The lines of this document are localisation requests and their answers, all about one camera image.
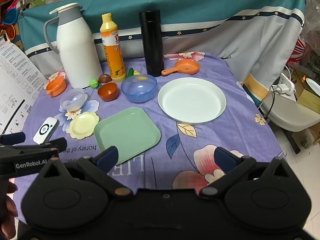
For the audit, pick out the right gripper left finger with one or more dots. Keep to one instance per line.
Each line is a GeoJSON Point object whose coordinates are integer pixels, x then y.
{"type": "Point", "coordinates": [96, 169]}

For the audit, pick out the purple floral tablecloth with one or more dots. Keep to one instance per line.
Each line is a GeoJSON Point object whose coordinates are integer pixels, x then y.
{"type": "Point", "coordinates": [184, 156]}

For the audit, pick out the white thermos jug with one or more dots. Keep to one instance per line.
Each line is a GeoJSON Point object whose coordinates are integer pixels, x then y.
{"type": "Point", "coordinates": [74, 45]}

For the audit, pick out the green square plate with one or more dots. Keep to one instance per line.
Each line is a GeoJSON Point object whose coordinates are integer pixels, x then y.
{"type": "Point", "coordinates": [131, 131]}

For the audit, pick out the black tall flask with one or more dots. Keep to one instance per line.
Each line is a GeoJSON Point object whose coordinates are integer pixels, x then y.
{"type": "Point", "coordinates": [150, 24]}

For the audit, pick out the orange detergent bottle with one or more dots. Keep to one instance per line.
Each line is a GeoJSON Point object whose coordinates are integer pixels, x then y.
{"type": "Point", "coordinates": [111, 44]}

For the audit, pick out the green toy lime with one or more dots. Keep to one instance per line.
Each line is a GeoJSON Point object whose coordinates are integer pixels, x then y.
{"type": "Point", "coordinates": [93, 83]}

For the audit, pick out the orange toy frying pan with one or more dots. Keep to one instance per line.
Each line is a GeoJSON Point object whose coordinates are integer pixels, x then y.
{"type": "Point", "coordinates": [184, 67]}

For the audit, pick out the brown-orange small bowl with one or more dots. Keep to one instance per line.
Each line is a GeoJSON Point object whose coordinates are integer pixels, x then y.
{"type": "Point", "coordinates": [108, 91]}

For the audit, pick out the brown toy kiwi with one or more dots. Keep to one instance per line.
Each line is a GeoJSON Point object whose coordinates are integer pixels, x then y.
{"type": "Point", "coordinates": [104, 78]}

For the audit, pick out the white round plate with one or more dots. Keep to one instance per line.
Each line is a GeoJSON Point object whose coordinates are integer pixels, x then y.
{"type": "Point", "coordinates": [192, 100]}

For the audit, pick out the person's left hand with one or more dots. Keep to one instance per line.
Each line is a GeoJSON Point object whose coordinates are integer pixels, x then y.
{"type": "Point", "coordinates": [8, 210]}

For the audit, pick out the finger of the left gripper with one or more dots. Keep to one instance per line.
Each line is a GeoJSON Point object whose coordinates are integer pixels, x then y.
{"type": "Point", "coordinates": [12, 138]}
{"type": "Point", "coordinates": [60, 144]}

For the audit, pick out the blue translucent bowl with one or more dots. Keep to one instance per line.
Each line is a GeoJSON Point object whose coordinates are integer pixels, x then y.
{"type": "Point", "coordinates": [139, 88]}

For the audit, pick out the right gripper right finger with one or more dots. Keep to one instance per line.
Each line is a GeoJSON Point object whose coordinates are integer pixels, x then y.
{"type": "Point", "coordinates": [235, 169]}

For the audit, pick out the teal striped curtain cloth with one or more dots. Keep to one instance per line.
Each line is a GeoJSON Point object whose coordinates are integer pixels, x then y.
{"type": "Point", "coordinates": [255, 38]}

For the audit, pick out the clear translucent bowl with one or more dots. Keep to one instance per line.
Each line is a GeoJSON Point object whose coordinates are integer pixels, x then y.
{"type": "Point", "coordinates": [73, 99]}

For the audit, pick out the green toy cucumber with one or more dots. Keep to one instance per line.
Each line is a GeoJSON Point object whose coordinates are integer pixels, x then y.
{"type": "Point", "coordinates": [130, 72]}

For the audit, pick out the white power strip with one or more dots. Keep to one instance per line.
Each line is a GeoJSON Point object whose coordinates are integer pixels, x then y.
{"type": "Point", "coordinates": [284, 85]}

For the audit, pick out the yellow toy banana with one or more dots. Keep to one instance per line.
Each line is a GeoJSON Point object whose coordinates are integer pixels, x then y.
{"type": "Point", "coordinates": [137, 73]}

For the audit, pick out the orange toy pot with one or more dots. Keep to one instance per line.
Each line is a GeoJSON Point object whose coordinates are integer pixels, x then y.
{"type": "Point", "coordinates": [56, 87]}

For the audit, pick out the white instruction sheet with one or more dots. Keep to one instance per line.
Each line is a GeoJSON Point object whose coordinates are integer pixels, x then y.
{"type": "Point", "coordinates": [20, 85]}

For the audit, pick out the yellow scalloped small plate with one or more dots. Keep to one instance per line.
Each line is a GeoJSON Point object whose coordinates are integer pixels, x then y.
{"type": "Point", "coordinates": [83, 125]}

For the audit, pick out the white remote device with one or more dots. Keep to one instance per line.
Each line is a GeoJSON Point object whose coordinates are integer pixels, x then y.
{"type": "Point", "coordinates": [46, 130]}

